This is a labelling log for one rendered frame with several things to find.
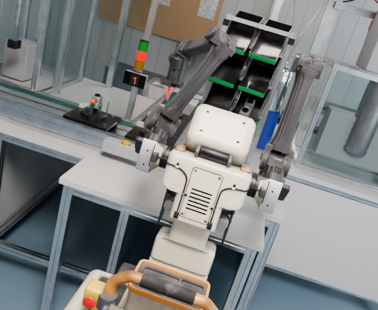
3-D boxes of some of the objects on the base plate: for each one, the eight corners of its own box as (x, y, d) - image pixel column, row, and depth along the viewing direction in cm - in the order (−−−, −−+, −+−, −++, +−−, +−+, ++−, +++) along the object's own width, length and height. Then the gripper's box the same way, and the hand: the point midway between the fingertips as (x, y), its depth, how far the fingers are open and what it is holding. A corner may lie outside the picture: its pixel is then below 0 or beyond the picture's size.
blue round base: (267, 151, 295) (281, 114, 286) (246, 144, 296) (258, 107, 287) (267, 144, 310) (280, 109, 301) (246, 138, 311) (259, 103, 302)
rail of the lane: (171, 175, 214) (177, 155, 210) (7, 122, 220) (9, 101, 216) (173, 171, 219) (179, 152, 215) (12, 119, 225) (15, 99, 221)
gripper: (163, 66, 192) (155, 98, 198) (184, 72, 192) (176, 105, 197) (166, 64, 199) (158, 95, 204) (187, 70, 198) (179, 102, 204)
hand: (167, 98), depth 201 cm, fingers closed
